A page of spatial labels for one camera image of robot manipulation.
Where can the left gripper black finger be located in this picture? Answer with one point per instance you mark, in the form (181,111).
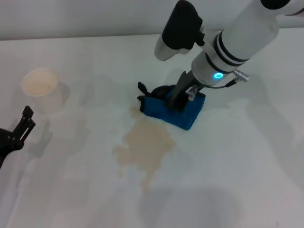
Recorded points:
(25,126)

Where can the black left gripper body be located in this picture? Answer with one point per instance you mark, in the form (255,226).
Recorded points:
(7,142)

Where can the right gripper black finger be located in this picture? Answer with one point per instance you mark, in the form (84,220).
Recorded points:
(172,101)
(183,104)

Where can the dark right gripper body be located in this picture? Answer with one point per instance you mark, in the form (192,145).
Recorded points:
(183,83)

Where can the blue rag with black trim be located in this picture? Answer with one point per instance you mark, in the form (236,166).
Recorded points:
(156,109)

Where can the white paper cup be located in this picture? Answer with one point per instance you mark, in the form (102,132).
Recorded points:
(39,82)

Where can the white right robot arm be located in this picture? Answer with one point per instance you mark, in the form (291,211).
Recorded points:
(242,35)

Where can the brown water stain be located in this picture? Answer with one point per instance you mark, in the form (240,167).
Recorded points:
(147,145)

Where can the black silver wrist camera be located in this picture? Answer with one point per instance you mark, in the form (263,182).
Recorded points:
(181,26)

